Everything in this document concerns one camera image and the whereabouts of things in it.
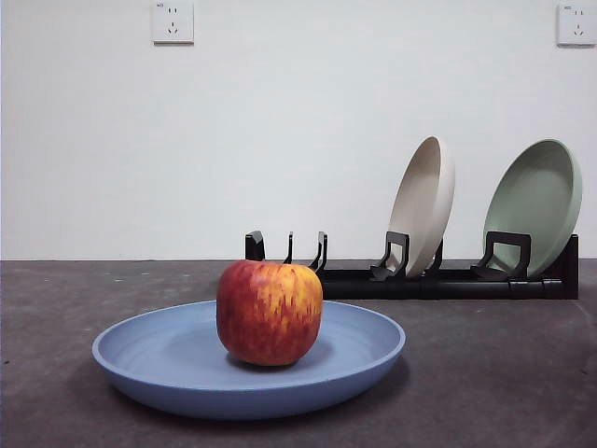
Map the beige plate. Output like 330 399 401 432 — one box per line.
387 135 457 278

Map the blue plate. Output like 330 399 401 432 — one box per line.
90 300 407 421

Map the white wall socket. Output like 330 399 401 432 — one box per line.
151 1 196 47
555 3 597 48

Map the green plate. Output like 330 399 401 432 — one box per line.
481 138 584 280

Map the black plate rack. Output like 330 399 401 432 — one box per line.
244 230 580 301

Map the red yellow apple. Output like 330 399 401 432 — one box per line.
215 259 325 367

